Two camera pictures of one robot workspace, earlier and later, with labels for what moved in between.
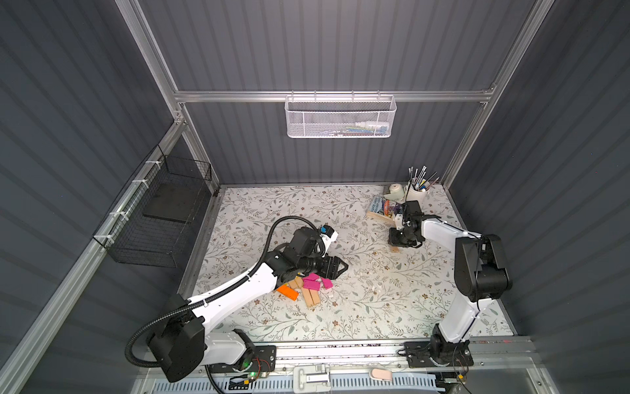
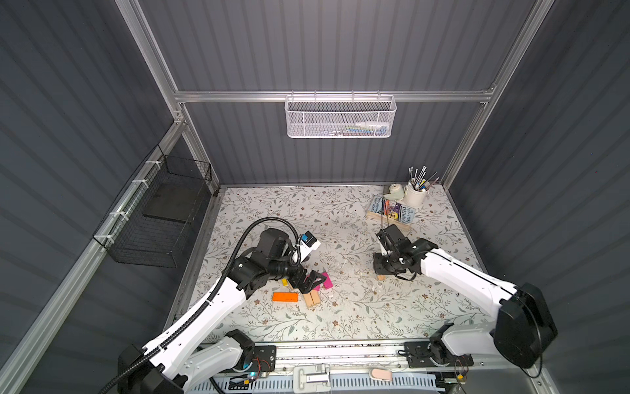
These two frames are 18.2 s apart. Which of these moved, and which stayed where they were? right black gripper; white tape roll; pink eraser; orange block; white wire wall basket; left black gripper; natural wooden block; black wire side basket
Moved: left black gripper; orange block; right black gripper
Stayed: white wire wall basket; black wire side basket; pink eraser; natural wooden block; white tape roll
